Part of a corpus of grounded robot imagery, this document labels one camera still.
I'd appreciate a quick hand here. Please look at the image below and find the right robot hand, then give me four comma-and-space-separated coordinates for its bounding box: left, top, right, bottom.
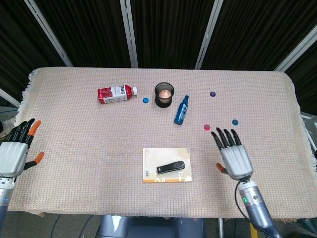
211, 127, 254, 181

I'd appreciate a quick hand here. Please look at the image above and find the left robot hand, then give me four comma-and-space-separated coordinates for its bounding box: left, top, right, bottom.
0, 118, 45, 178

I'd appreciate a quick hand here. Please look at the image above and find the black stapler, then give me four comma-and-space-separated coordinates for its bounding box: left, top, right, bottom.
156, 161, 185, 175

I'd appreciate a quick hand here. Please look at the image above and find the yellow white booklet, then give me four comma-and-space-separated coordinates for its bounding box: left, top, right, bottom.
142, 147, 193, 184

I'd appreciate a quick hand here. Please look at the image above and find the blue spray bottle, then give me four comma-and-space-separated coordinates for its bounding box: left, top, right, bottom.
173, 95, 190, 125

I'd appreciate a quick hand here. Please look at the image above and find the pink woven tablecloth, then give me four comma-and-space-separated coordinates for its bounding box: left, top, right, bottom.
7, 67, 317, 222

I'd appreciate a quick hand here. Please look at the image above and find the black mesh pen holder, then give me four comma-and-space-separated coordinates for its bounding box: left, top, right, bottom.
154, 82, 175, 109

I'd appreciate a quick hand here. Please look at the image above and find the dark ribbed partition panel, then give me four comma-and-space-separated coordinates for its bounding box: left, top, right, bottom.
34, 0, 132, 68
0, 0, 67, 100
200, 0, 317, 70
130, 0, 214, 69

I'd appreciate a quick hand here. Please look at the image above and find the blue-grey robot torso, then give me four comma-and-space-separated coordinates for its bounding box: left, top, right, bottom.
99, 215, 206, 238

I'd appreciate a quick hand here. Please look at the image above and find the red juice bottle white cap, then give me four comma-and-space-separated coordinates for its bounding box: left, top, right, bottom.
97, 84, 138, 105

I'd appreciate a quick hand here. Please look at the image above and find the grey partition frame post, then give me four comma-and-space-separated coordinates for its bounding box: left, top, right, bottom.
274, 24, 317, 72
119, 0, 139, 68
24, 0, 73, 67
0, 88, 22, 108
195, 0, 224, 70

